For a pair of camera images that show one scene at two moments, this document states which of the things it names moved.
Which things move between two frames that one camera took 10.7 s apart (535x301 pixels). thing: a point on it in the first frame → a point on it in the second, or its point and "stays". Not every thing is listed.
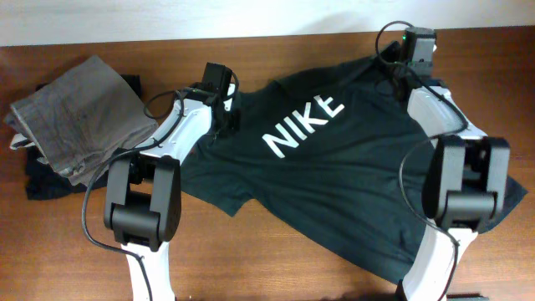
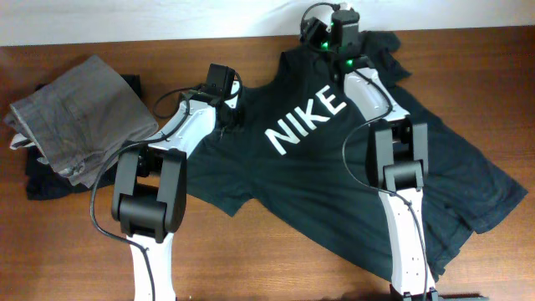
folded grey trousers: (81, 118) stays
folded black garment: (44, 183) stays
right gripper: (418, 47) → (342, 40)
